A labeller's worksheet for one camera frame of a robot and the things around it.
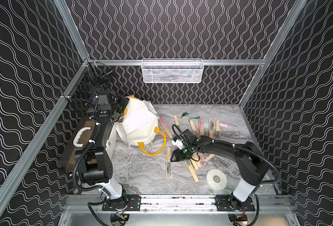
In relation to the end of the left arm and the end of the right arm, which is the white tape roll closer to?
the end of the right arm

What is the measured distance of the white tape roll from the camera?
2.68ft

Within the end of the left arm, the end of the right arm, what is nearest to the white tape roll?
the end of the right arm
